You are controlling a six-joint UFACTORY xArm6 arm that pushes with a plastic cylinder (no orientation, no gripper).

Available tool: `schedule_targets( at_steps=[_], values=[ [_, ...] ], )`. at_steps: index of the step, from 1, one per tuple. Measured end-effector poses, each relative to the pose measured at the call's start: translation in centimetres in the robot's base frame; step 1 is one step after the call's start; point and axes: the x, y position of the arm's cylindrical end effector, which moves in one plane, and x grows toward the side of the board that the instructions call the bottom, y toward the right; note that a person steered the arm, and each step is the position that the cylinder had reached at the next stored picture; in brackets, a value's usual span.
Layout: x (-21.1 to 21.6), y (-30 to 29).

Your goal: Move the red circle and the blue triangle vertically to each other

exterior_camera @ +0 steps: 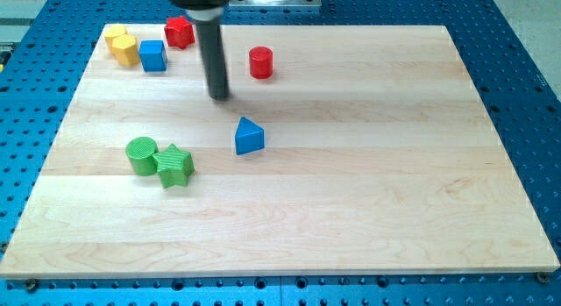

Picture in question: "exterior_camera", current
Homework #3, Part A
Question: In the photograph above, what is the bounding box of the blue triangle block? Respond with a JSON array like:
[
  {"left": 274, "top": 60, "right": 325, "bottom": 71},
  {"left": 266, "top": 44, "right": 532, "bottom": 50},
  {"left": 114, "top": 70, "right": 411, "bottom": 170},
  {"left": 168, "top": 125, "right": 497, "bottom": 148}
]
[{"left": 234, "top": 117, "right": 265, "bottom": 155}]

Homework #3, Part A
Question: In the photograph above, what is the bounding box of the yellow hexagon block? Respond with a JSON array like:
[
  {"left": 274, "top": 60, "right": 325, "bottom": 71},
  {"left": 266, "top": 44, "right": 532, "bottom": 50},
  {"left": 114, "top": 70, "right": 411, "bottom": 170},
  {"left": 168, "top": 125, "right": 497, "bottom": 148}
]
[{"left": 111, "top": 34, "right": 140, "bottom": 67}]

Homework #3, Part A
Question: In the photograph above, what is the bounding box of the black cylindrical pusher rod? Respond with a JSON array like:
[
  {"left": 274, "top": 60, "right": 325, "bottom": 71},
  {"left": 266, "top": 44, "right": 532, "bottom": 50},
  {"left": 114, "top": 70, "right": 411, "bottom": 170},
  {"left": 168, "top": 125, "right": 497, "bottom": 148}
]
[{"left": 195, "top": 18, "right": 230, "bottom": 101}]

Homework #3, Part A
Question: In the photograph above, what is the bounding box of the green star block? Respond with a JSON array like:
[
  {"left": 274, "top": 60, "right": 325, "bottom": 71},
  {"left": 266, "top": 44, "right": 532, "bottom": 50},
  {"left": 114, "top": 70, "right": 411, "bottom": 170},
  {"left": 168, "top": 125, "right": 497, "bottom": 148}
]
[{"left": 153, "top": 144, "right": 195, "bottom": 189}]

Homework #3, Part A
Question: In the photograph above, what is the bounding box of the wooden board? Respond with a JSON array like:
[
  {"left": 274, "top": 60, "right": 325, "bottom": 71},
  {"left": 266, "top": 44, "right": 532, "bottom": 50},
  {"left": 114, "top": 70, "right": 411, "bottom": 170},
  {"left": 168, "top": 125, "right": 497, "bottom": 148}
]
[{"left": 1, "top": 25, "right": 559, "bottom": 279}]

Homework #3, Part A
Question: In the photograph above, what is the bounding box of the red cylinder block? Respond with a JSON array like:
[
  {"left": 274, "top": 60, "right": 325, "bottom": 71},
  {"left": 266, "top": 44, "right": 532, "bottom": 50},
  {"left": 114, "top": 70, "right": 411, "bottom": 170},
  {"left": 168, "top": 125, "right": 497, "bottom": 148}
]
[{"left": 249, "top": 46, "right": 273, "bottom": 79}]

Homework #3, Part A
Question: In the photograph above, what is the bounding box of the black robot arm end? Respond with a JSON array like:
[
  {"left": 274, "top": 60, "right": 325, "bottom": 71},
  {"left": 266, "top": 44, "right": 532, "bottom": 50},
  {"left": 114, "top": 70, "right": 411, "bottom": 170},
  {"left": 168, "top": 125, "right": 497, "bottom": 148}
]
[{"left": 169, "top": 0, "right": 230, "bottom": 22}]

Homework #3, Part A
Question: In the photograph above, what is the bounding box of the blue cube block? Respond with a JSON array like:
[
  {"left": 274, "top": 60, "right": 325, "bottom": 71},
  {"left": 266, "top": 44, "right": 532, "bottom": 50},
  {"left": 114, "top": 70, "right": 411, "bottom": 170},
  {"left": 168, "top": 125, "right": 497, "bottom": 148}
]
[{"left": 138, "top": 40, "right": 167, "bottom": 72}]

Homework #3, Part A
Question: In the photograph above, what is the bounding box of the green cylinder block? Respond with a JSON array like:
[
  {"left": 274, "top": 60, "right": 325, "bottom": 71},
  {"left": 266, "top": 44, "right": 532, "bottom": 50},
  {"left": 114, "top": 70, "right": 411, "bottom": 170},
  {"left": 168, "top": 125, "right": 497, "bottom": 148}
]
[{"left": 125, "top": 137, "right": 159, "bottom": 176}]

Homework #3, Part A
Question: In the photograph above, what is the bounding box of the red star block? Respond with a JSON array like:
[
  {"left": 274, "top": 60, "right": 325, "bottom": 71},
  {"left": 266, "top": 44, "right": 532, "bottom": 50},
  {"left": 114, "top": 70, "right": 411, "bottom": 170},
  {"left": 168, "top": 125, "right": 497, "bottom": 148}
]
[{"left": 164, "top": 16, "right": 195, "bottom": 49}]

